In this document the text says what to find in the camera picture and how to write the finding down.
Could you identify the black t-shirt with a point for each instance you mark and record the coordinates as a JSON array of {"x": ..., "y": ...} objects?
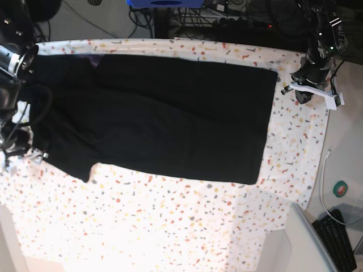
[{"x": 164, "y": 116}]

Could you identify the black keyboard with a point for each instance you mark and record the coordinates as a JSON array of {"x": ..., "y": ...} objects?
[{"x": 335, "y": 238}]

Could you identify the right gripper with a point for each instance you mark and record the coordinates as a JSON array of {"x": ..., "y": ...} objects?
[{"x": 15, "y": 141}]

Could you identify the green tape roll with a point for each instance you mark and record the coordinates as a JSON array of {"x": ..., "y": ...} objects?
[{"x": 340, "y": 189}]

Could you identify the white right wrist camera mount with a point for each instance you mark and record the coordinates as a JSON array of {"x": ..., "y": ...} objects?
[{"x": 10, "y": 162}]

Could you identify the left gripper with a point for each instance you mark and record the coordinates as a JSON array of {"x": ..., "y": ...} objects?
[{"x": 313, "y": 73}]

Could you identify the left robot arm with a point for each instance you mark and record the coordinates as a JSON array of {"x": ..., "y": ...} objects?
[{"x": 326, "y": 40}]

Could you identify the terrazzo patterned tablecloth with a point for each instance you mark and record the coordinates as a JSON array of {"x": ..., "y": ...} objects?
[{"x": 123, "y": 220}]

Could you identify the grey laptop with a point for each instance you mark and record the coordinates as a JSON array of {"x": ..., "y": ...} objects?
[{"x": 308, "y": 252}]

